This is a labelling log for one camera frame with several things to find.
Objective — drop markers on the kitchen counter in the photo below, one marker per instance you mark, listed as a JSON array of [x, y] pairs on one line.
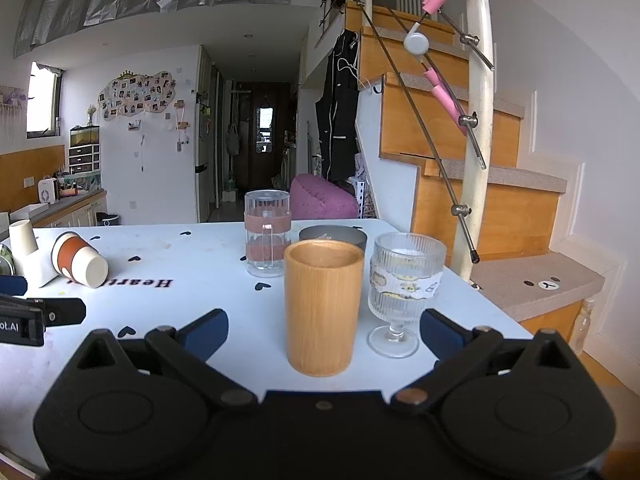
[[55, 207]]

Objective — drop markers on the wooden cup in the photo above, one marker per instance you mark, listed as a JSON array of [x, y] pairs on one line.
[[322, 310]]

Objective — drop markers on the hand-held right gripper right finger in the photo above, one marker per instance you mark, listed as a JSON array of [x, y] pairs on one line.
[[441, 334]]

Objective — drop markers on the white small appliance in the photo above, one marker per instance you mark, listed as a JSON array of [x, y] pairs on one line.
[[48, 191]]

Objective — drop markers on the dark drawer unit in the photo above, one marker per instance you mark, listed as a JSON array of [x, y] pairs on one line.
[[84, 157]]

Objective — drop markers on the photo collage wall board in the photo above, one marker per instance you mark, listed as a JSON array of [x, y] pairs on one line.
[[135, 95]]

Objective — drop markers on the dark door with mirror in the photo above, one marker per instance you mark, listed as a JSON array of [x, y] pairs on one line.
[[264, 135]]

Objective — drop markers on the white round disc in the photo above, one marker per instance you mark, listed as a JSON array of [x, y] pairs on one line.
[[416, 42]]

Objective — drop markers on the bear face stair mat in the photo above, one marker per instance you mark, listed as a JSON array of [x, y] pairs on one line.
[[535, 282]]

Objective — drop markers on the ribbed glass goblet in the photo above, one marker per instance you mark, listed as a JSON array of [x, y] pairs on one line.
[[406, 280]]

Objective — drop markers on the hanging tote bag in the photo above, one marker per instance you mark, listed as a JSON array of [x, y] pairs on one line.
[[233, 140]]

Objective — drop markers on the glass cup with pink sleeve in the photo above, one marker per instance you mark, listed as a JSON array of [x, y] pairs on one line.
[[267, 232]]

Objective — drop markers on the wooden staircase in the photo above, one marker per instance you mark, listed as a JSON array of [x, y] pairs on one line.
[[505, 200]]

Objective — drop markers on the grey round bowl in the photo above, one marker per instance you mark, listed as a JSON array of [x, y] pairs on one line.
[[320, 236]]

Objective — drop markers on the window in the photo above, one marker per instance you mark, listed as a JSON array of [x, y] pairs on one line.
[[42, 102]]

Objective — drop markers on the purple beanbag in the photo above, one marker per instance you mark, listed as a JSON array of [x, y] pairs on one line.
[[322, 197]]

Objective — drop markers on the fish tank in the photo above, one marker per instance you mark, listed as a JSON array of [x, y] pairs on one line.
[[85, 135]]

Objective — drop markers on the metal bowl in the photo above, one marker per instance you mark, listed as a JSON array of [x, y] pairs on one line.
[[5, 257]]

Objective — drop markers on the black hanging coat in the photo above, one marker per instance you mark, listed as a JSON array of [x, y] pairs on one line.
[[340, 120]]

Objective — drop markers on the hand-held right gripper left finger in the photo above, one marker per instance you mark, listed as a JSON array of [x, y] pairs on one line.
[[209, 334]]

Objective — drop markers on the brown and white paper cup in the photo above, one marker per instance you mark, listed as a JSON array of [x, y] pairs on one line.
[[75, 257]]

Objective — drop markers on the clear plastic bottle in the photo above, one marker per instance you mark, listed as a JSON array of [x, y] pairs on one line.
[[585, 327]]

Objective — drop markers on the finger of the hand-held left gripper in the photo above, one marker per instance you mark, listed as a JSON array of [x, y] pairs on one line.
[[12, 285], [62, 311]]

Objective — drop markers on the white railing post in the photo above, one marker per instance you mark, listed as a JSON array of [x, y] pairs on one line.
[[479, 110]]

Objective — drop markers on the white heart print tablecloth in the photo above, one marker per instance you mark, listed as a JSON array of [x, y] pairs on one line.
[[200, 255]]

